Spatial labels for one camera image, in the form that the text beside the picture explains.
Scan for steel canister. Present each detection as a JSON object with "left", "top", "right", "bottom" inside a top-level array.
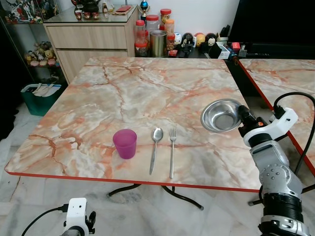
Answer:
[{"left": 150, "top": 30, "right": 168, "bottom": 58}]

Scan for black metal table legs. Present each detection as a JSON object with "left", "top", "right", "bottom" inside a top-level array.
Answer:
[{"left": 106, "top": 183, "right": 205, "bottom": 211}]

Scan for steel spoon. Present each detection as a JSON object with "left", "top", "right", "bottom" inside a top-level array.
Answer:
[{"left": 149, "top": 127, "right": 164, "bottom": 176}]

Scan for green plastic bin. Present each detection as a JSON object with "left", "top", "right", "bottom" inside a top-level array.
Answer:
[{"left": 20, "top": 82, "right": 63, "bottom": 117}]

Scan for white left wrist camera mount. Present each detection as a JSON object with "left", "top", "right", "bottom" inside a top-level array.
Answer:
[{"left": 63, "top": 198, "right": 89, "bottom": 233}]

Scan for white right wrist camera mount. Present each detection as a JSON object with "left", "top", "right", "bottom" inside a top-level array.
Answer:
[{"left": 243, "top": 108, "right": 299, "bottom": 148}]

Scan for black panda figurine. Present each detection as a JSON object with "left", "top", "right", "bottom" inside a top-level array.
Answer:
[{"left": 205, "top": 33, "right": 219, "bottom": 54}]

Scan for steel fork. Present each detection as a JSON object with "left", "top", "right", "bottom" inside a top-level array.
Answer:
[{"left": 169, "top": 126, "right": 178, "bottom": 179}]

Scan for wooden drawer cabinet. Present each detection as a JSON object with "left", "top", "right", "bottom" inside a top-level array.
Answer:
[{"left": 44, "top": 4, "right": 141, "bottom": 82}]

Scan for plush toy group shelf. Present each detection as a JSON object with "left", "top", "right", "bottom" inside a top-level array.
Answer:
[{"left": 24, "top": 41, "right": 58, "bottom": 68}]

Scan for wide red lid plastic jar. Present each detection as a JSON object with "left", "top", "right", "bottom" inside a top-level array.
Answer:
[{"left": 145, "top": 14, "right": 161, "bottom": 33}]

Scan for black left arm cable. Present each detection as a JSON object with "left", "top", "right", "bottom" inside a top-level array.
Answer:
[{"left": 21, "top": 206, "right": 68, "bottom": 236}]

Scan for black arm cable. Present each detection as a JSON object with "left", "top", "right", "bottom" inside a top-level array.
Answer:
[
  {"left": 273, "top": 91, "right": 315, "bottom": 176},
  {"left": 21, "top": 206, "right": 68, "bottom": 236}
]

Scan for red flat book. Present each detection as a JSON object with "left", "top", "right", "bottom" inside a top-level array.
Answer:
[{"left": 112, "top": 5, "right": 133, "bottom": 15}]

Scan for blue ball trophy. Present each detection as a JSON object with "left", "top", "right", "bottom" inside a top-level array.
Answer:
[{"left": 139, "top": 0, "right": 150, "bottom": 15}]

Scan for dark teapot set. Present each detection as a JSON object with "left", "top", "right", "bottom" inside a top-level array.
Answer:
[{"left": 73, "top": 0, "right": 102, "bottom": 21}]

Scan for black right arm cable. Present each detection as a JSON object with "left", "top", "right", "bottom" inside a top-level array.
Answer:
[{"left": 273, "top": 91, "right": 315, "bottom": 176}]

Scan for marble pattern table orange edge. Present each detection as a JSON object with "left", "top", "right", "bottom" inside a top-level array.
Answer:
[
  {"left": 4, "top": 56, "right": 269, "bottom": 193},
  {"left": 239, "top": 58, "right": 315, "bottom": 176}
]

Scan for yellow round figurine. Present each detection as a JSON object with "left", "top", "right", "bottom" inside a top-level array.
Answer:
[{"left": 195, "top": 32, "right": 206, "bottom": 48}]

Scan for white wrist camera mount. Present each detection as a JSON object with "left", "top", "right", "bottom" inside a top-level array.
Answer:
[
  {"left": 243, "top": 108, "right": 299, "bottom": 148},
  {"left": 63, "top": 198, "right": 89, "bottom": 233}
]

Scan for white small tray box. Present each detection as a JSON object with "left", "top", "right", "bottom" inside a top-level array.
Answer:
[{"left": 216, "top": 42, "right": 231, "bottom": 60}]

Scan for purple plastic cup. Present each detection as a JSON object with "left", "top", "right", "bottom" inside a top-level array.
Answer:
[{"left": 113, "top": 129, "right": 138, "bottom": 160}]

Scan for tall red lid plastic jar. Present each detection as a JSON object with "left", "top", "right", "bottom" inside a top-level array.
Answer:
[{"left": 134, "top": 20, "right": 148, "bottom": 57}]

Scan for black television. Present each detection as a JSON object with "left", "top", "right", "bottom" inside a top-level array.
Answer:
[{"left": 228, "top": 0, "right": 315, "bottom": 46}]

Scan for steel bowl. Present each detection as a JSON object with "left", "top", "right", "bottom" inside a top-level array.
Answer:
[{"left": 200, "top": 99, "right": 246, "bottom": 133}]

